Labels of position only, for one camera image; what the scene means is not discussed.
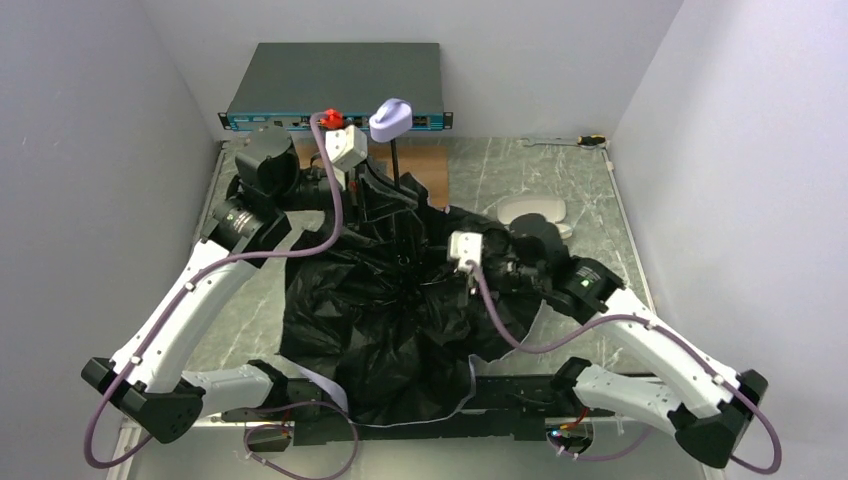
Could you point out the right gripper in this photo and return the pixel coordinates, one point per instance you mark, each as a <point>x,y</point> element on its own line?
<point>460,283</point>

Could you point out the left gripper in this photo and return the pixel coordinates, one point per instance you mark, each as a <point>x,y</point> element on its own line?
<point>382,201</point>

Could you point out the beige umbrella case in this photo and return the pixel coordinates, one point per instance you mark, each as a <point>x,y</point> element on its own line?
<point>552,208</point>

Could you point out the purple folding umbrella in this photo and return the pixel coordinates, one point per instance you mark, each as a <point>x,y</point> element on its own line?
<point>385,323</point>

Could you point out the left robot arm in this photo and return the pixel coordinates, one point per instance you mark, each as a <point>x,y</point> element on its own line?
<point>147,379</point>

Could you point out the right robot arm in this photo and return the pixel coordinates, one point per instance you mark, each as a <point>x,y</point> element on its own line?
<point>710,409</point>

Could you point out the wooden board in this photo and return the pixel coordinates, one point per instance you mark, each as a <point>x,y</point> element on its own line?
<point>428,164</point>

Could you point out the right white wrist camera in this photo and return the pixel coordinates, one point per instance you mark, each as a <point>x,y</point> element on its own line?
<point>465,249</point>

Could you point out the yellow black handled wrench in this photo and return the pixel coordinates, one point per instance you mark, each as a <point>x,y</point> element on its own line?
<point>589,141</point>

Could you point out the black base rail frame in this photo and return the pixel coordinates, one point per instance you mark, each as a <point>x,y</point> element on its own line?
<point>521,407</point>

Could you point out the network switch rack unit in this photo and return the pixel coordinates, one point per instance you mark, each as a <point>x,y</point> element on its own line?
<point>285,83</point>

